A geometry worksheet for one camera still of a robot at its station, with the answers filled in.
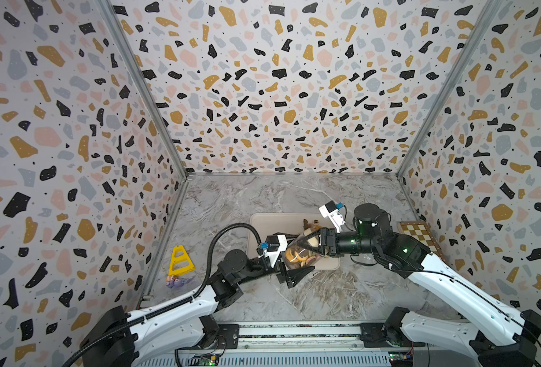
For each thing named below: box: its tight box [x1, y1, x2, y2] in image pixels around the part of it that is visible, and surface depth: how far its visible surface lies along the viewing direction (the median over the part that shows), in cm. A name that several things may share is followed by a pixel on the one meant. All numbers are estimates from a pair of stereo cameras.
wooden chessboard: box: [398, 220, 448, 264], surface depth 99 cm
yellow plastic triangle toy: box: [168, 244, 196, 277], surface depth 91 cm
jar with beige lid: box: [285, 229, 322, 269], surface depth 61 cm
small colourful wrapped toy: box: [165, 274, 192, 289], surface depth 85 cm
